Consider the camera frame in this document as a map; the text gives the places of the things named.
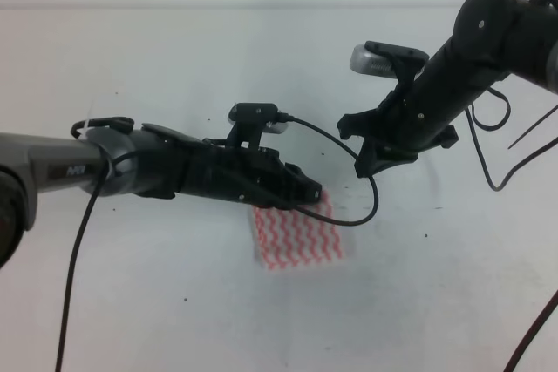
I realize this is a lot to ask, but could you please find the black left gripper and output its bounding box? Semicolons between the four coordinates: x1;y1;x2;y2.
174;140;322;210

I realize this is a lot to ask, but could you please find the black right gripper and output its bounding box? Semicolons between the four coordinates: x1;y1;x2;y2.
337;75;462;179

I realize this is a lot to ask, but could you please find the pink white wavy striped towel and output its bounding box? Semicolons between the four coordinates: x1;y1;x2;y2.
248;206;356;274

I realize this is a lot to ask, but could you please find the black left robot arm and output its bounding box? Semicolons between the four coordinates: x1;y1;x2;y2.
1;117;322;263

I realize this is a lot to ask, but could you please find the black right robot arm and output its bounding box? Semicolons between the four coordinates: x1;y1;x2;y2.
337;0;557;178

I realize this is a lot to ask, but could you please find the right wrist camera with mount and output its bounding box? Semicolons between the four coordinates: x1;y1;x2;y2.
350;41;430;98

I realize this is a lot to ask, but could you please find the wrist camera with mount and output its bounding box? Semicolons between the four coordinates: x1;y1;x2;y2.
226;103;289;150
350;41;430;98

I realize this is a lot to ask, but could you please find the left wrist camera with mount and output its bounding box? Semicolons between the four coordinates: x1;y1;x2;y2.
226;103;289;150

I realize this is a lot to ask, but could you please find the black right camera cable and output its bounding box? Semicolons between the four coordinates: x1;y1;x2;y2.
464;86;558;372

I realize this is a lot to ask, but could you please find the black camera cable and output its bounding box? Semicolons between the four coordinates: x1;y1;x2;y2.
464;86;558;372
54;112;379;372

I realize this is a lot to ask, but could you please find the black left camera cable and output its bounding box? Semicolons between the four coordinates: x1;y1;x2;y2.
54;112;379;372

